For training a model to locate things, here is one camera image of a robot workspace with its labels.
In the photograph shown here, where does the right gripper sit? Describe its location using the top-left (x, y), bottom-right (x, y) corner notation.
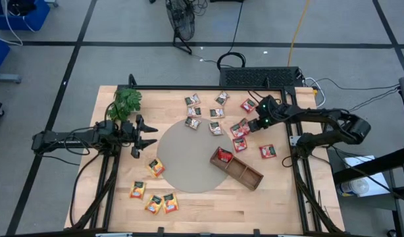
top-left (246, 95), bottom-right (282, 134)

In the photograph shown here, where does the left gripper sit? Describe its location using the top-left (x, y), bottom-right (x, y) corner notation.
top-left (121, 114), bottom-right (159, 159)

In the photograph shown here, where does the red strawberry tea packet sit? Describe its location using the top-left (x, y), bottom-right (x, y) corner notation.
top-left (240, 98), bottom-right (257, 114)
top-left (238, 117), bottom-right (252, 134)
top-left (216, 147), bottom-right (234, 163)
top-left (259, 144), bottom-right (278, 160)
top-left (230, 122), bottom-right (245, 138)
top-left (232, 137), bottom-right (248, 153)

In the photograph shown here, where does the orange tea packet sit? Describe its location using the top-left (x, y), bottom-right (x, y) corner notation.
top-left (144, 194), bottom-right (164, 215)
top-left (147, 157), bottom-right (166, 178)
top-left (162, 192), bottom-right (180, 214)
top-left (129, 180), bottom-right (147, 200)

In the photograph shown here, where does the brown cinnamon apple tea packet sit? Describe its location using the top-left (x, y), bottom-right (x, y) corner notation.
top-left (184, 93), bottom-right (202, 107)
top-left (187, 105), bottom-right (203, 119)
top-left (209, 107), bottom-right (226, 119)
top-left (184, 117), bottom-right (202, 130)
top-left (209, 121), bottom-right (224, 136)

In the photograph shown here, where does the dark green tea packet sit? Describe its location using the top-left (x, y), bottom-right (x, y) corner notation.
top-left (214, 90), bottom-right (230, 106)

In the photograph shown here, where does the wooden three-compartment tray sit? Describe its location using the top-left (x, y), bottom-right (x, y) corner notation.
top-left (209, 146), bottom-right (265, 192)

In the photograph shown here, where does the green plant in white pot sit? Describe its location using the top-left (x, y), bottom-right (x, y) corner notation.
top-left (106, 87), bottom-right (143, 122)

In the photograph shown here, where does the round grey mat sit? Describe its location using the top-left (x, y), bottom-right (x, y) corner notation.
top-left (156, 117), bottom-right (234, 194)

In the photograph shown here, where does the black computer case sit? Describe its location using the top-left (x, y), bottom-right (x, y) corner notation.
top-left (219, 66), bottom-right (305, 88)

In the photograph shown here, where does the black floor fan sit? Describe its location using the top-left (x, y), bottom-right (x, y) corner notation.
top-left (164, 0), bottom-right (196, 55)

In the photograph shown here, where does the black metal rack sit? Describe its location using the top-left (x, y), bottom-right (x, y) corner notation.
top-left (332, 76), bottom-right (404, 237)

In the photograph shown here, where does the white paper sheet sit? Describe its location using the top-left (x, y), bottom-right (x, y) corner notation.
top-left (343, 154), bottom-right (390, 198)

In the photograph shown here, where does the grey metal bar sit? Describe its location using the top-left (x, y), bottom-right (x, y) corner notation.
top-left (0, 72), bottom-right (22, 84)

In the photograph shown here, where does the large blue bin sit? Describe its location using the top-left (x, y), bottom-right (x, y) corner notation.
top-left (0, 0), bottom-right (51, 31)

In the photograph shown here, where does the black table frame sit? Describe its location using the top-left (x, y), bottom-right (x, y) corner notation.
top-left (65, 74), bottom-right (346, 237)

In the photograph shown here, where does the white looped cable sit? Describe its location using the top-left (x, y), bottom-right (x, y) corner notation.
top-left (304, 77), bottom-right (326, 108)

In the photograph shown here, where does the black power cable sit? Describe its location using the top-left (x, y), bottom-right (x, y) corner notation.
top-left (216, 0), bottom-right (247, 70)

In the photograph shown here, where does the yellow cable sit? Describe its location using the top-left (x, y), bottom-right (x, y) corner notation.
top-left (287, 0), bottom-right (311, 67)

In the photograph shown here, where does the thin black cable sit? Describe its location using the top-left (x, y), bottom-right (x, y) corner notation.
top-left (303, 77), bottom-right (401, 92)

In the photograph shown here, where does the thin grey cable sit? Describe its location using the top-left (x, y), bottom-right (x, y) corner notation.
top-left (348, 88), bottom-right (401, 113)

